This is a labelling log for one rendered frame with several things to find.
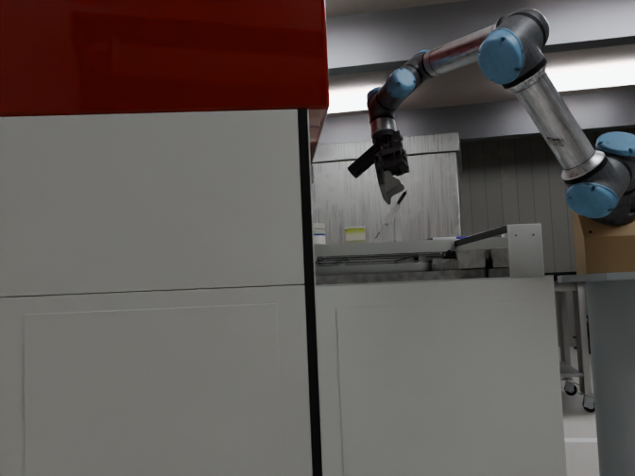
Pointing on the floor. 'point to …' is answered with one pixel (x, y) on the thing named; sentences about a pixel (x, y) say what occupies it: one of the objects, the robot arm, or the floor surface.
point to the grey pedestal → (612, 366)
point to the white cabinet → (440, 379)
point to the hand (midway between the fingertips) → (386, 200)
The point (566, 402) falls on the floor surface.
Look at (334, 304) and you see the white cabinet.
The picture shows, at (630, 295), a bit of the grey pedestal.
